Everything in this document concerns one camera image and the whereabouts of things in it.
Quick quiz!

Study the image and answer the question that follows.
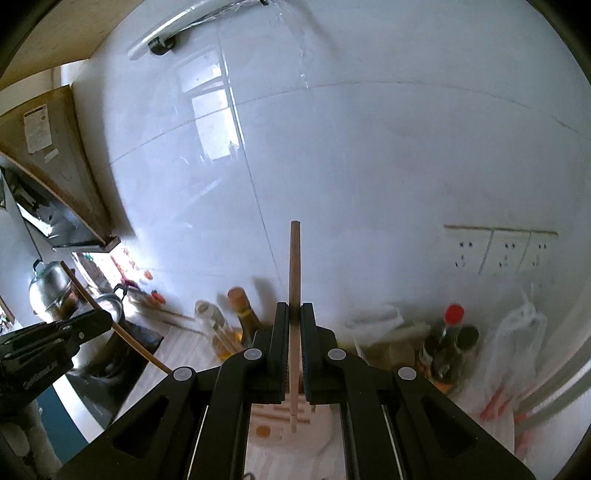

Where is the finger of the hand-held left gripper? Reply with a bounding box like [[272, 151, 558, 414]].
[[0, 309, 114, 366]]

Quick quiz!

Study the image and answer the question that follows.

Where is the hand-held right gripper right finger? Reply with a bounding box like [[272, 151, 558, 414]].
[[300, 302, 539, 480]]

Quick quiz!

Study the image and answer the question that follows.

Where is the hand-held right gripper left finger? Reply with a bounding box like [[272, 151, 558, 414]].
[[55, 302, 291, 480]]

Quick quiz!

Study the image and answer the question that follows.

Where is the two-tone wooden chopstick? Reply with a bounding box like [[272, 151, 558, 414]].
[[60, 261, 173, 374]]

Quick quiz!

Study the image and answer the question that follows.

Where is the cream chopstick holder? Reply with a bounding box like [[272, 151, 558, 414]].
[[244, 364, 345, 480]]

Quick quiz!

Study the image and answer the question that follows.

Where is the light wooden chopstick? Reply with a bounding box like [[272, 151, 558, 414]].
[[289, 220, 302, 433]]

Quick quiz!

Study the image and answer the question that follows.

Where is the steel stockpot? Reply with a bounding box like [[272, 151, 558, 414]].
[[28, 260, 75, 320]]

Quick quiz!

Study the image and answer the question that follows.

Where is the steel wok with lid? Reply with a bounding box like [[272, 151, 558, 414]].
[[90, 282, 129, 325]]

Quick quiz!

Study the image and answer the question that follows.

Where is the blue kitchen cabinet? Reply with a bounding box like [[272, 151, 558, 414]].
[[36, 382, 94, 463]]

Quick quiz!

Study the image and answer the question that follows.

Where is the dark soy sauce bottle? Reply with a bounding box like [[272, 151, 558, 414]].
[[227, 287, 267, 348]]

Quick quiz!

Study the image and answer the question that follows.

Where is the black glass cooktop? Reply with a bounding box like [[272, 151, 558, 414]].
[[64, 320, 165, 428]]

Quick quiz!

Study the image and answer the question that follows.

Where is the clear plastic snack bag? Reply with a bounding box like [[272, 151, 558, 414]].
[[341, 304, 431, 371]]

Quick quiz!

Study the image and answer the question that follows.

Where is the clear oil dispenser bottle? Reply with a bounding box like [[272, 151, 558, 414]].
[[194, 299, 242, 361]]

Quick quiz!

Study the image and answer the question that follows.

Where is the black range hood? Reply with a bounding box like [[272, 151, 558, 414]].
[[0, 165, 99, 251]]

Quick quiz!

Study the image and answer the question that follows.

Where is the red capped sauce bottle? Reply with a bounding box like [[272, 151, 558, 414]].
[[421, 304, 465, 371]]

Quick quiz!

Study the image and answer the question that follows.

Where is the black capped sauce bottle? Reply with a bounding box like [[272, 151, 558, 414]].
[[433, 325, 482, 385]]

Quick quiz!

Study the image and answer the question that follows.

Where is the white plastic bag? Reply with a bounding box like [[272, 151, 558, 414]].
[[461, 284, 557, 464]]

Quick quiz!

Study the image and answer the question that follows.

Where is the white wall socket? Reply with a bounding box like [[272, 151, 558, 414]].
[[443, 224, 495, 274], [480, 228, 533, 274], [517, 230, 558, 274]]

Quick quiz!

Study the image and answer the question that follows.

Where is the chrome wall rail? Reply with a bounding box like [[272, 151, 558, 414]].
[[128, 0, 271, 59]]

